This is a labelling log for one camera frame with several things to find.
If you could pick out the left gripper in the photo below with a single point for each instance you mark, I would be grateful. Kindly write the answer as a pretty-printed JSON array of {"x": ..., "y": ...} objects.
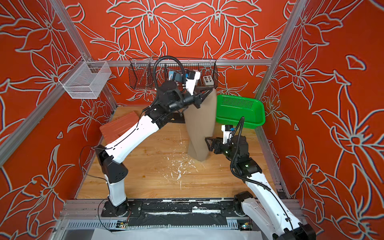
[{"x": 200, "y": 94}]

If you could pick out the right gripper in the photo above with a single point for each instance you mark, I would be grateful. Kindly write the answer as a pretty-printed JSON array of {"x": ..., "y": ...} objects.
[{"x": 216, "y": 143}]

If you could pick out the khaki skirt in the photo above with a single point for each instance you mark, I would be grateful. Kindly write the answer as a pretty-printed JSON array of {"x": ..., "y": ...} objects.
[{"x": 200, "y": 124}]

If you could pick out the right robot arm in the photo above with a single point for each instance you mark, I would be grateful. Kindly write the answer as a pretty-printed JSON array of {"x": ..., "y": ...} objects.
[{"x": 261, "y": 204}]

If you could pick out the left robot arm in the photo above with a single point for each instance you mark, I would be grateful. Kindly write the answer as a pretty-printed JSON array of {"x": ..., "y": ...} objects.
[{"x": 112, "y": 156}]

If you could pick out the white button box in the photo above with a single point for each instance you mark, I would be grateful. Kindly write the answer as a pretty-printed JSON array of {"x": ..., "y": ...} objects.
[{"x": 208, "y": 81}]

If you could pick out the green plastic basket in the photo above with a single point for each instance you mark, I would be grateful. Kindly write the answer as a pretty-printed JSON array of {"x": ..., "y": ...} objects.
[{"x": 230, "y": 109}]

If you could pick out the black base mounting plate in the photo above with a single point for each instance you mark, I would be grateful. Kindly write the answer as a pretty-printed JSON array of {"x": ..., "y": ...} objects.
[{"x": 177, "y": 213}]

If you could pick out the orange tool case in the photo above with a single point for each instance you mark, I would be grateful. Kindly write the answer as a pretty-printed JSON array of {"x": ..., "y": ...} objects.
[{"x": 116, "y": 128}]

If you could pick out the white paper sheet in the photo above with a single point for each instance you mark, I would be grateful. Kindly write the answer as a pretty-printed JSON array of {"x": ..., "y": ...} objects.
[{"x": 177, "y": 234}]

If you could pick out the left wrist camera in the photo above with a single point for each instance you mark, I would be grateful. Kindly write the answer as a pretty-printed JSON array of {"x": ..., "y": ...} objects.
[{"x": 192, "y": 78}]

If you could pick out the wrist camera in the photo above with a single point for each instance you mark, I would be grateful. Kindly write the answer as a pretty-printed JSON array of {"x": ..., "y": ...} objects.
[
  {"x": 227, "y": 133},
  {"x": 192, "y": 78}
]

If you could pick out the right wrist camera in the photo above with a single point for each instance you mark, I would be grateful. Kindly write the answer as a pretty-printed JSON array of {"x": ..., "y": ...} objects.
[{"x": 227, "y": 133}]

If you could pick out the black wire wall basket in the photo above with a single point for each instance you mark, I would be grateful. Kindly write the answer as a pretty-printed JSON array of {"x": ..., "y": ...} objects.
[{"x": 141, "y": 72}]

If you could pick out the clear plastic wall bin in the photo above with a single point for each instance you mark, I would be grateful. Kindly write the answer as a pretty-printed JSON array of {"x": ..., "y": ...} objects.
[{"x": 86, "y": 82}]

